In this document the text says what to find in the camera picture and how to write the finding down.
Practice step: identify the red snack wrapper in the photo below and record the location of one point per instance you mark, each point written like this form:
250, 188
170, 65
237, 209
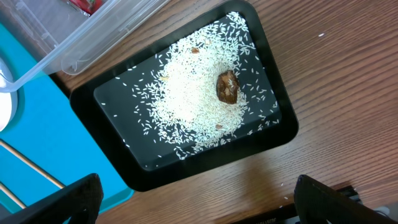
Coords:
87, 6

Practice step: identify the brown food scrap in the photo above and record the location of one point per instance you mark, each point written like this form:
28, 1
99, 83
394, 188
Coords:
227, 86

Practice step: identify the wooden chopstick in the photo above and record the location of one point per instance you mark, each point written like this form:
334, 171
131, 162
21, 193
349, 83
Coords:
32, 165
12, 196

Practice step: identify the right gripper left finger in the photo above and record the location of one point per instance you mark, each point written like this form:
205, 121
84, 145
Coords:
78, 202

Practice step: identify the teal plastic serving tray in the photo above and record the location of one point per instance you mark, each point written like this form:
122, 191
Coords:
47, 131

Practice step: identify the black food waste tray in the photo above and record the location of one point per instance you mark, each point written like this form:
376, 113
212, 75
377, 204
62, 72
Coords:
106, 110

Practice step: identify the grey-green small bowl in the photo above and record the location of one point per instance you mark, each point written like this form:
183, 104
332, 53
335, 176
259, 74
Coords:
9, 100

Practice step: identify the clear plastic waste bin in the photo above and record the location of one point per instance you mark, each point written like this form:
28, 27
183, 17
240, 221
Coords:
71, 39

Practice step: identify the white rice grains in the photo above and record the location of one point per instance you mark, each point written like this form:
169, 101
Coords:
177, 99

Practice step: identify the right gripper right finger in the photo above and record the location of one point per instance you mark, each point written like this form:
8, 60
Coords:
315, 202

